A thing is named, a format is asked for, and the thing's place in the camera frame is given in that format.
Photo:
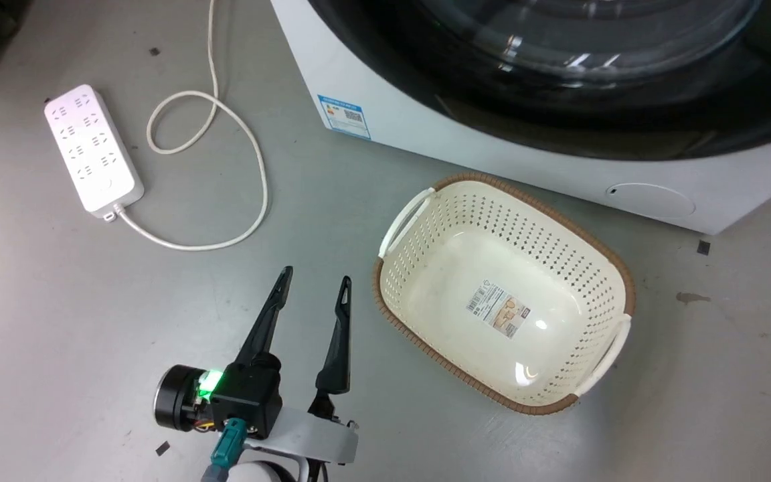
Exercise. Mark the round white filter cover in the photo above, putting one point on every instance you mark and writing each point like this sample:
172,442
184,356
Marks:
652,199

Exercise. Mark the cream laundry basket brown rim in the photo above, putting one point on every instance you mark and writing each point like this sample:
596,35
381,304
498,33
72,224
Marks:
492,281

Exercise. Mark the paper label sticker with barcode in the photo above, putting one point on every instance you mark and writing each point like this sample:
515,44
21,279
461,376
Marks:
499,311

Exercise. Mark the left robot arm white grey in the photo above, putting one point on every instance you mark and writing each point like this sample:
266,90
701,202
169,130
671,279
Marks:
265,472

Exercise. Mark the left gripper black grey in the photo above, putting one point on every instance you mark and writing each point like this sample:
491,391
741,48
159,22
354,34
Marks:
248,395

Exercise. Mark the black glass washing machine door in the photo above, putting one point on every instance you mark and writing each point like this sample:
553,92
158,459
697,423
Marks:
559,40

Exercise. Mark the white power strip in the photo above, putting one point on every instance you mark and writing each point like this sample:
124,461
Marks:
91,150

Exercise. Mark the blue energy label sticker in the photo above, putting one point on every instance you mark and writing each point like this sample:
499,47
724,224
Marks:
343,116

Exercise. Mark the white washing machine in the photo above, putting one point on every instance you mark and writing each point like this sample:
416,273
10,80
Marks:
425,127

